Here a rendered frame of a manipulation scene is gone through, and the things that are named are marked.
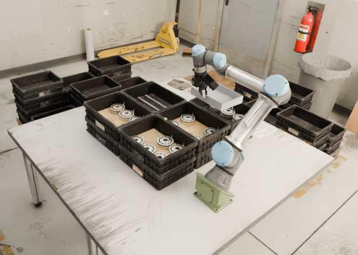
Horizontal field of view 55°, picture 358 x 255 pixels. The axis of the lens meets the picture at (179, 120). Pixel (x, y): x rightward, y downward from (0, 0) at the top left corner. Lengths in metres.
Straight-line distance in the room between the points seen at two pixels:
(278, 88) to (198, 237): 0.83
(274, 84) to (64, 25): 3.98
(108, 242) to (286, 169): 1.20
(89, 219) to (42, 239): 0.94
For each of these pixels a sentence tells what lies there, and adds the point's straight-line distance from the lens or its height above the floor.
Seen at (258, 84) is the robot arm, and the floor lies 1.29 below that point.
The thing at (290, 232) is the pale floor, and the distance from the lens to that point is 2.94.
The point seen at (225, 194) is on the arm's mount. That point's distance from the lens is 1.89.
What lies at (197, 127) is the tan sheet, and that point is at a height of 0.83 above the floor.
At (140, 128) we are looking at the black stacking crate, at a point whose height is 0.87.
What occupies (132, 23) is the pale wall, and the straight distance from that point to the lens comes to 5.89.
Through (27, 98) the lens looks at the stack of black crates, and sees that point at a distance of 3.45.
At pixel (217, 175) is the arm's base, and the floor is 0.89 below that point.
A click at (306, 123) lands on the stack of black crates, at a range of 3.34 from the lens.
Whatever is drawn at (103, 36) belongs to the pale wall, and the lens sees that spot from 5.64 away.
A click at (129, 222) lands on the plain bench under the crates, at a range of 1.85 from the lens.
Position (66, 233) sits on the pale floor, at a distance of 2.78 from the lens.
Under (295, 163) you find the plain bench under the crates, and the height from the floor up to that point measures 0.70.
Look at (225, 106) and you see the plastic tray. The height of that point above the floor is 1.07.
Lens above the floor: 2.08
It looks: 32 degrees down
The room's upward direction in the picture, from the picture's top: 5 degrees clockwise
